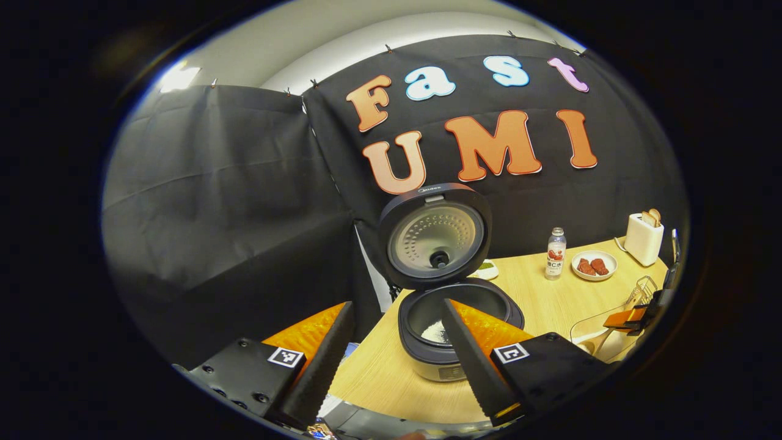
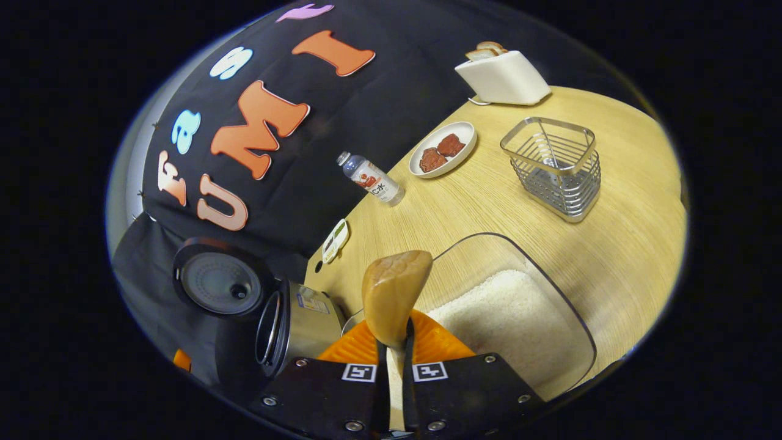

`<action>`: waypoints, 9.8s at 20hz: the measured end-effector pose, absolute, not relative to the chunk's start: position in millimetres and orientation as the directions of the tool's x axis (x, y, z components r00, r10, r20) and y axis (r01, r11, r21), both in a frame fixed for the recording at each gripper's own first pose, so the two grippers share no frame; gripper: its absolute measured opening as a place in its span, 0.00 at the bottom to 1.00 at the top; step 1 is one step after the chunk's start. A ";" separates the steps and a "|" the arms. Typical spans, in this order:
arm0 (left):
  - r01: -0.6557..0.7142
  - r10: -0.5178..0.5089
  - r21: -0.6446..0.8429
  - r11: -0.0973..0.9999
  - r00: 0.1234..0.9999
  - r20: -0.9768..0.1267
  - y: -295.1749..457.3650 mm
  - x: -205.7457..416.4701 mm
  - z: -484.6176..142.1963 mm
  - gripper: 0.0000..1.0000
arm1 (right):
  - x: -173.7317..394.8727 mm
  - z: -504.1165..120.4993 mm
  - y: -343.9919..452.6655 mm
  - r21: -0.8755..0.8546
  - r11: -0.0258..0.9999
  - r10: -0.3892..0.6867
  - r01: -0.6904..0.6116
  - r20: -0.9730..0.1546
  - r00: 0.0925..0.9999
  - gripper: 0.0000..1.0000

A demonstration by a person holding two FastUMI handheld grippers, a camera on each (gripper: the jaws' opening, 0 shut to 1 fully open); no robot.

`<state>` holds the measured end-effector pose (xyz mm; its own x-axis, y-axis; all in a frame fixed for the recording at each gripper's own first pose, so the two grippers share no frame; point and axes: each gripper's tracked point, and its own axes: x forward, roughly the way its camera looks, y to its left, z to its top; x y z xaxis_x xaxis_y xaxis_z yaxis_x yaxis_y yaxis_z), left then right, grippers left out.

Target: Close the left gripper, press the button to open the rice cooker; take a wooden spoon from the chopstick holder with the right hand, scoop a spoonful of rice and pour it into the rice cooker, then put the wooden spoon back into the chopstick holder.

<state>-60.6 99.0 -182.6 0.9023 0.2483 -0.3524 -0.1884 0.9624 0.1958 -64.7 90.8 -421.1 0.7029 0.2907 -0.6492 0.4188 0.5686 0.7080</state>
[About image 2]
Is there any dark grey rice cooker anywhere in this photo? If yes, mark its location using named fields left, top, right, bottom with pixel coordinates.
left=172, top=237, right=346, bottom=380

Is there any white round plate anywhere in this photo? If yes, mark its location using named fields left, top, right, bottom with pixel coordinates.
left=408, top=121, right=478, bottom=179

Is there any red meat slice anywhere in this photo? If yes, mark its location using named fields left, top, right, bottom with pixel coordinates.
left=419, top=147, right=448, bottom=173
left=437, top=133, right=466, bottom=158

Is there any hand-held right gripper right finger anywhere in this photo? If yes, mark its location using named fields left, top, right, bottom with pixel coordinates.
left=400, top=309, right=548, bottom=440

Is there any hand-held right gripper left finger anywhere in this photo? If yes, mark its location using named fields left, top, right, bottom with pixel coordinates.
left=247, top=309, right=392, bottom=440

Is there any metal wire chopstick holder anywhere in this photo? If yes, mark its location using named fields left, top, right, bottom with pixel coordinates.
left=500, top=116, right=602, bottom=224

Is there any white toaster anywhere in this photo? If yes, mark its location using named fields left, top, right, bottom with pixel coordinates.
left=454, top=50, right=552, bottom=106

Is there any clear plastic rice container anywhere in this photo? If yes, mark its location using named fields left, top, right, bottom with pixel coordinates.
left=341, top=232, right=597, bottom=404

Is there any wooden spoon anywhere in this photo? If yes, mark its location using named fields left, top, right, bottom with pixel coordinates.
left=362, top=249, right=434, bottom=431

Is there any clear drink bottle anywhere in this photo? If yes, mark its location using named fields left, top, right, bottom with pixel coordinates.
left=336, top=151, right=406, bottom=207

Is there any white divided bean dish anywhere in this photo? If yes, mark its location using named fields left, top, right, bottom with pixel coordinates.
left=321, top=219, right=350, bottom=265

